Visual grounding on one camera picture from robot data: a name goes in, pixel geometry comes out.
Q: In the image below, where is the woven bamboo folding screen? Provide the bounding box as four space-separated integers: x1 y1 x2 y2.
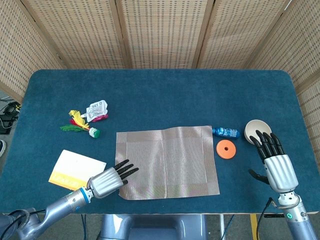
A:
0 0 320 166

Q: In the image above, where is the black cables and adapter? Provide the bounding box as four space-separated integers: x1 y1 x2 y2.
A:
0 98 22 135

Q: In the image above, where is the blue spray bottle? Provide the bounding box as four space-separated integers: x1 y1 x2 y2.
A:
211 126 241 140

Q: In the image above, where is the orange disc with hole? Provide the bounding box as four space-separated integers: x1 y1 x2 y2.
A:
215 139 237 159

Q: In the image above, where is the feather shuttlecock with green base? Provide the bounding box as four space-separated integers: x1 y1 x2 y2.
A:
59 109 101 139

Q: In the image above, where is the brown woven placemat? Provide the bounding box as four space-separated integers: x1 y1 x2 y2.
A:
114 125 221 201

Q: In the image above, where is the beige bowl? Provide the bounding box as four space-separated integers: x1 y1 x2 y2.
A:
244 119 273 146

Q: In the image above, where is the white table leg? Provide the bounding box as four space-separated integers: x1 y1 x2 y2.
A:
219 213 226 240

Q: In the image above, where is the white and yellow book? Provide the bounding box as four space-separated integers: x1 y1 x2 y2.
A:
48 149 107 192

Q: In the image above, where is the grey-blue robot torso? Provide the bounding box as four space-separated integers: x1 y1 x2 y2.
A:
98 213 208 240

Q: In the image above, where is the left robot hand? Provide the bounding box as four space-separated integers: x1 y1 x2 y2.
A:
86 159 140 200

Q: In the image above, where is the thin blue cable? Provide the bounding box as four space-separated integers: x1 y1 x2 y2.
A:
223 214 236 238

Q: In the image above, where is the blue carpet table cover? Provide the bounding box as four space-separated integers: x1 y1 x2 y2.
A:
0 69 320 215

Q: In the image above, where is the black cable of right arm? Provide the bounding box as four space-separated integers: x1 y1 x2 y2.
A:
256 197 275 240

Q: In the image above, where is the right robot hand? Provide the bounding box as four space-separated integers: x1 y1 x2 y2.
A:
248 129 300 194

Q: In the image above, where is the crumpled silver and pink pouch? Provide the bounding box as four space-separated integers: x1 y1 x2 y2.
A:
80 99 110 123

